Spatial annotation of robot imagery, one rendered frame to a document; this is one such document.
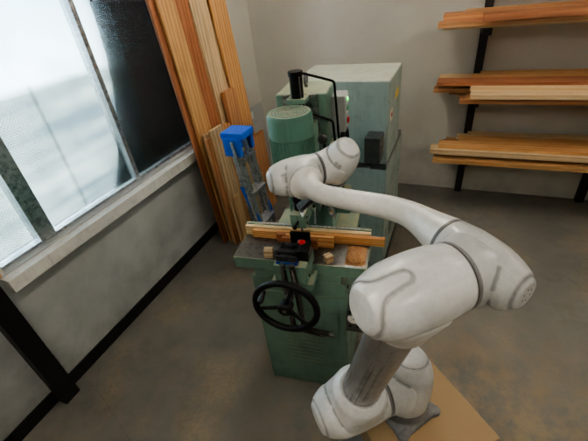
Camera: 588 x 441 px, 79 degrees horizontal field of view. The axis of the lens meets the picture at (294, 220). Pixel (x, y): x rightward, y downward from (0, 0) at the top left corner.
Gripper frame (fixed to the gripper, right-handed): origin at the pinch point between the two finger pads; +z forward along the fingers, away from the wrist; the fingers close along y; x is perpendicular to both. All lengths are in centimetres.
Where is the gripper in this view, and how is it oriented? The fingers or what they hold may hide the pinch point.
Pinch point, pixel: (317, 207)
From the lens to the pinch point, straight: 142.1
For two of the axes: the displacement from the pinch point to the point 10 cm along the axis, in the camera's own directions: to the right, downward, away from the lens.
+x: -4.0, -8.6, 3.1
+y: 9.0, -3.1, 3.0
